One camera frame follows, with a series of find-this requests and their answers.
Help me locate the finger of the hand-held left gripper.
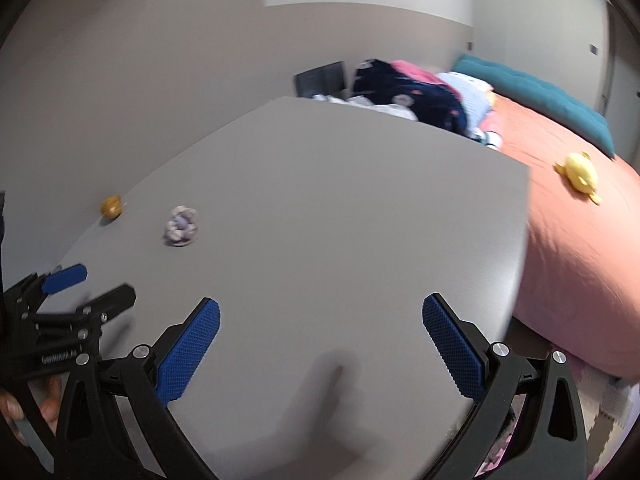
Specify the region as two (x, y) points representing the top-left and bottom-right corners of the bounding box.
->
(10, 263), (89, 311)
(37, 284), (137, 332)

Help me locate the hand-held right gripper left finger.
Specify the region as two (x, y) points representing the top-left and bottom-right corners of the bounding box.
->
(52, 297), (222, 480)

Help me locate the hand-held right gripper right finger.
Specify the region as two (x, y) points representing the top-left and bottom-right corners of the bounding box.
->
(421, 294), (587, 480)

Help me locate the person's left hand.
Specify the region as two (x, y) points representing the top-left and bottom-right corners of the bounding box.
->
(0, 376), (65, 443)

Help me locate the brown lumpy toy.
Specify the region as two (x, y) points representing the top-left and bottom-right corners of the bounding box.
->
(100, 195), (125, 220)

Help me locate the purple white knotted toy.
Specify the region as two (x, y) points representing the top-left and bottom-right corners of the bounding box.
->
(164, 205), (202, 248)

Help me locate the orange pink bed sheet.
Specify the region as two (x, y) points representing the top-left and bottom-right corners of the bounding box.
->
(479, 92), (640, 380)

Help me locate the foam floor mat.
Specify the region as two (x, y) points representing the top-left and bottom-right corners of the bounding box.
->
(574, 360), (632, 477)

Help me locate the yellow plush toy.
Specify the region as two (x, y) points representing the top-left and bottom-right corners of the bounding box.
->
(553, 151), (603, 206)

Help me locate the white crumpled cloth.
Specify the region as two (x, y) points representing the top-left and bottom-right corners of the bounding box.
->
(312, 92), (419, 122)

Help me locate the light blue cloth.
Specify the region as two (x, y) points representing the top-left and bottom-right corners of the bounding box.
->
(435, 71), (497, 127)

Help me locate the navy printed cloth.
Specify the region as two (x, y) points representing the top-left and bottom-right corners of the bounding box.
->
(352, 58), (469, 136)

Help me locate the teal cushion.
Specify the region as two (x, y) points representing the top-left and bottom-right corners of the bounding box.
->
(451, 53), (617, 159)

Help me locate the pink cloth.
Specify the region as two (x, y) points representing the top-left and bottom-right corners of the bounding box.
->
(391, 60), (464, 102)

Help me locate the dark grey panel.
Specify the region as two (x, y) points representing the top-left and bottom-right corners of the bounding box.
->
(294, 61), (347, 99)

